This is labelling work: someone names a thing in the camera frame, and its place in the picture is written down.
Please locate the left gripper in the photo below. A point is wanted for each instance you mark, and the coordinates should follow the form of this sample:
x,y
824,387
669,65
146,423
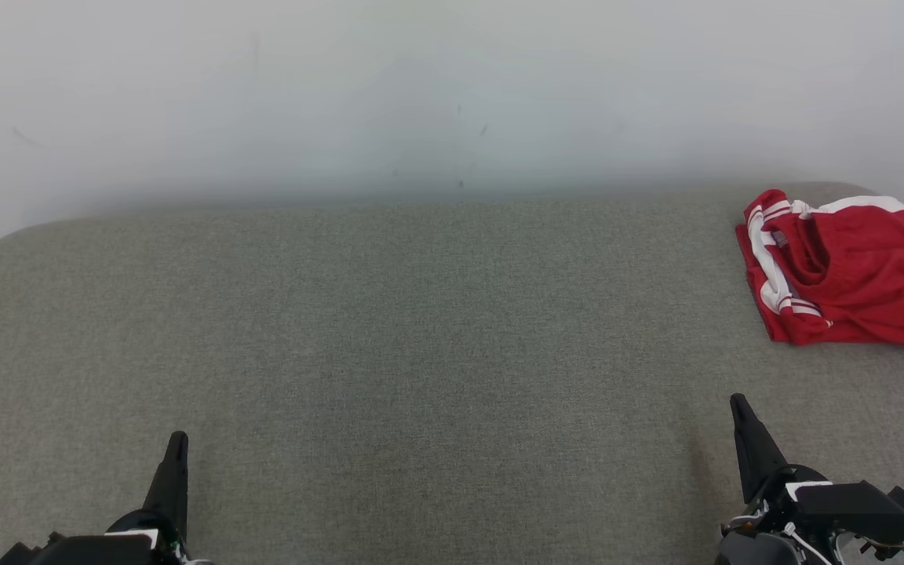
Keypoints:
x,y
169,541

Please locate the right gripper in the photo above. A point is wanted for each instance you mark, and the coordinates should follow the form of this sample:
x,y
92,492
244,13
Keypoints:
x,y
770,541

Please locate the red Bulls jersey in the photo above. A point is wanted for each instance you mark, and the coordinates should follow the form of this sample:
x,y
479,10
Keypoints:
x,y
876,336

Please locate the red white-striped shorts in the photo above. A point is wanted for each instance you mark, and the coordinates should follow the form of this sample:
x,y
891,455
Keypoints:
x,y
868,251

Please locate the grey fabric sofa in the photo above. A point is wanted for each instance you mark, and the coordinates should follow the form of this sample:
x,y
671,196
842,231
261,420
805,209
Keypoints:
x,y
421,353

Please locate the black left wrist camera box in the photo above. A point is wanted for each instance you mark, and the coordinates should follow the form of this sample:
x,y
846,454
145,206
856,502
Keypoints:
x,y
83,553

